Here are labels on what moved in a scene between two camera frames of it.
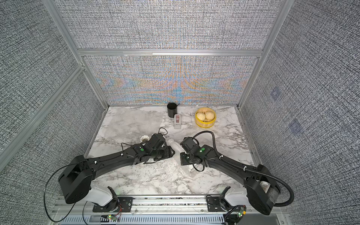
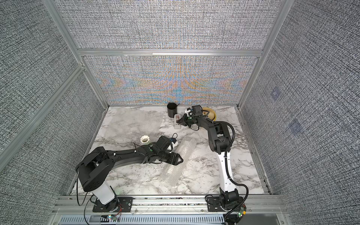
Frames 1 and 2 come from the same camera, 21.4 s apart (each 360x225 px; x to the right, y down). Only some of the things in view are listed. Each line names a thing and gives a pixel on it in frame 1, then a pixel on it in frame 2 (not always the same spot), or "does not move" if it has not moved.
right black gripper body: (186, 159) -> (190, 120)
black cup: (172, 109) does not move
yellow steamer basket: (205, 117) does not move
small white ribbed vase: (144, 138) does not move
